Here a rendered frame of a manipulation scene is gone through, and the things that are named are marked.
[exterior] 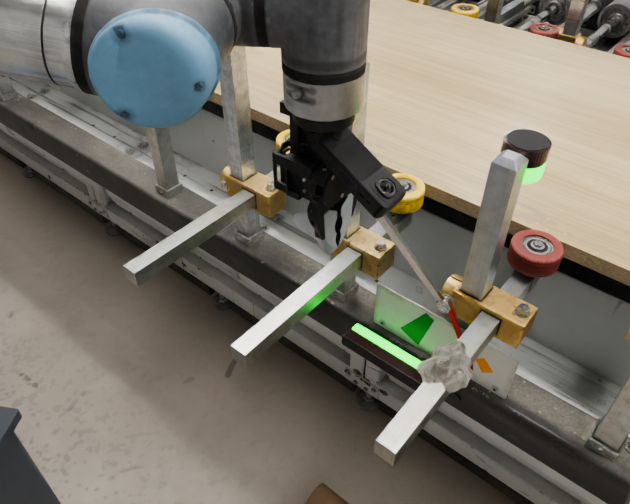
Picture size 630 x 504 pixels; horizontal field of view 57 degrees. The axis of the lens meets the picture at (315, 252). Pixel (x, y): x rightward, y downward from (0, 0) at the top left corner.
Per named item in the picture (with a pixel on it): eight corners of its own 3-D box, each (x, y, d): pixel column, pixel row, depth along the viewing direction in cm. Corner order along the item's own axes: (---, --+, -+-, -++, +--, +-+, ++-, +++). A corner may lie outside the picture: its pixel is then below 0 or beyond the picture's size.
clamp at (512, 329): (516, 350, 85) (524, 327, 82) (436, 306, 92) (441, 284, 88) (532, 327, 88) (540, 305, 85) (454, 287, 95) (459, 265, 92)
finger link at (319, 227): (328, 222, 75) (329, 166, 69) (339, 227, 74) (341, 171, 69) (305, 241, 72) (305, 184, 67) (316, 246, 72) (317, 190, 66)
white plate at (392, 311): (504, 400, 93) (518, 362, 86) (372, 322, 105) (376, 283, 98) (505, 398, 93) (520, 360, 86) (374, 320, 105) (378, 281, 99)
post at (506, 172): (454, 394, 102) (518, 165, 70) (437, 384, 104) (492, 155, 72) (464, 381, 104) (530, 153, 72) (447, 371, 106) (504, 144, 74)
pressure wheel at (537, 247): (533, 319, 93) (553, 267, 85) (488, 296, 97) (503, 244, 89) (553, 291, 97) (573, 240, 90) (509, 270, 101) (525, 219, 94)
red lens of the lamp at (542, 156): (535, 173, 73) (540, 158, 71) (492, 156, 76) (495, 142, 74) (554, 153, 76) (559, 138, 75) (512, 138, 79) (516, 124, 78)
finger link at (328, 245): (303, 238, 80) (302, 184, 74) (337, 256, 78) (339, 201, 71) (289, 250, 78) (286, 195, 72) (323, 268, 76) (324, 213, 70)
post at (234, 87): (250, 254, 123) (227, 28, 91) (238, 247, 124) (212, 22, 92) (261, 245, 125) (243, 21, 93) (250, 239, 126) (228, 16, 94)
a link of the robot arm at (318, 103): (383, 63, 62) (328, 96, 56) (379, 105, 65) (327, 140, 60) (317, 43, 66) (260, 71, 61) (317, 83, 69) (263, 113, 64)
